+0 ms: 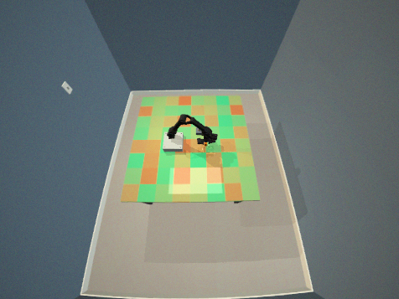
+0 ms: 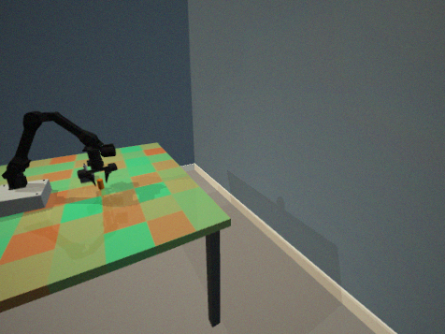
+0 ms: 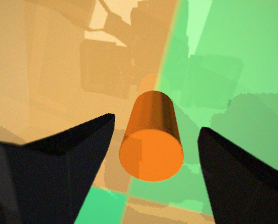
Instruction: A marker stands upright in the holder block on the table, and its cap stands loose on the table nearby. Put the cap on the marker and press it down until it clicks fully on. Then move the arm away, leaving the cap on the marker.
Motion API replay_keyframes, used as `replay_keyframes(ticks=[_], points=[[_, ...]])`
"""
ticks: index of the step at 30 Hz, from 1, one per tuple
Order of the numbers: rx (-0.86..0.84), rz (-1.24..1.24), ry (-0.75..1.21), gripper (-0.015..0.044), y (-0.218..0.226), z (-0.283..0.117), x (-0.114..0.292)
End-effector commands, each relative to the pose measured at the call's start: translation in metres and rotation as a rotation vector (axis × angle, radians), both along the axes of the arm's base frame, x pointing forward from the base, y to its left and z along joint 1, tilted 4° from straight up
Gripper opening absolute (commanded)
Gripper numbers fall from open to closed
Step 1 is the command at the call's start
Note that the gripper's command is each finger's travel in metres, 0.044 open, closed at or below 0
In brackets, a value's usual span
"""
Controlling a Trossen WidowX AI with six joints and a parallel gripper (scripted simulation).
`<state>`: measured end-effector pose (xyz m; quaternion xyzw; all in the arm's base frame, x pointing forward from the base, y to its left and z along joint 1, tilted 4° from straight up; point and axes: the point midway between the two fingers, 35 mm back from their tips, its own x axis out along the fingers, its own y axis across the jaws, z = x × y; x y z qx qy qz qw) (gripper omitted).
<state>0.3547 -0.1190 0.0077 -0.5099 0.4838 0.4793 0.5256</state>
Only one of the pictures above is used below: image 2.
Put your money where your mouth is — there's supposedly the orange cylinder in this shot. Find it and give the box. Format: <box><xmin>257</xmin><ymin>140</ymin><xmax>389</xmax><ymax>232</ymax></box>
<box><xmin>96</xmin><ymin>179</ymin><xmax>105</xmax><ymax>189</ymax></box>

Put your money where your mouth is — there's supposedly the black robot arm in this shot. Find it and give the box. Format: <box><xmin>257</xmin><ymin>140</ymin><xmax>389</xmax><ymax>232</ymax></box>
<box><xmin>1</xmin><ymin>111</ymin><xmax>116</xmax><ymax>190</ymax></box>

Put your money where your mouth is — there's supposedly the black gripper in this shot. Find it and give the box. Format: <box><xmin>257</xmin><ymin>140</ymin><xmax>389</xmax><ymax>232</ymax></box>
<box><xmin>77</xmin><ymin>158</ymin><xmax>118</xmax><ymax>185</ymax></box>

